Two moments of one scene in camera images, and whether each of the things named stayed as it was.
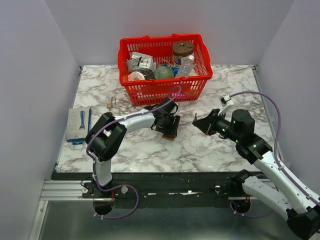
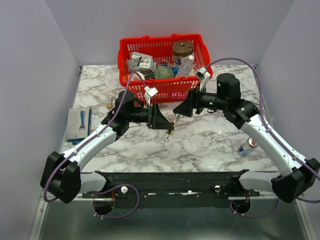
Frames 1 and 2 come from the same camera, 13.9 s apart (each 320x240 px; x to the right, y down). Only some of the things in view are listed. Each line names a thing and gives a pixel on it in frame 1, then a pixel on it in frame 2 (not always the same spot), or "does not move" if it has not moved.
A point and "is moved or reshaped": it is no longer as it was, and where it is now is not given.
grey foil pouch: (139, 60) does not move
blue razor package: (78, 125) does not move
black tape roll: (142, 74) does not move
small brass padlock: (110, 106) does not move
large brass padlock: (169, 136) is moved or reshaped
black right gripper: (203, 124) -> (184, 108)
